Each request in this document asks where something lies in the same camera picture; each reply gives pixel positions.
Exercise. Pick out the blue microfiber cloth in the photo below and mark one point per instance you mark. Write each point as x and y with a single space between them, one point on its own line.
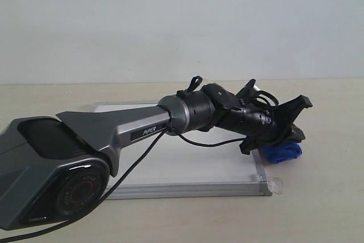
281 153

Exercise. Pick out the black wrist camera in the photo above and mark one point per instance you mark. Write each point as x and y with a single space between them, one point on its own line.
249 91

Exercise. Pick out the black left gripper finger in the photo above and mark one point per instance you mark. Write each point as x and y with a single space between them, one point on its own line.
294 134

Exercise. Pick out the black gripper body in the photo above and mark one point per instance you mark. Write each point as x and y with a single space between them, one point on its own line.
260 126

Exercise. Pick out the clear tape front right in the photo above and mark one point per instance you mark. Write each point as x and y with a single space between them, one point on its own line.
275 185

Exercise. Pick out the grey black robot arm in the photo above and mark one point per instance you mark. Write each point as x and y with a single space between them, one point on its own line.
56 168

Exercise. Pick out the aluminium framed whiteboard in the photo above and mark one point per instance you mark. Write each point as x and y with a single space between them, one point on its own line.
174 168

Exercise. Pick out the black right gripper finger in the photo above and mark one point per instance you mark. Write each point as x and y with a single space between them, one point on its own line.
286 113

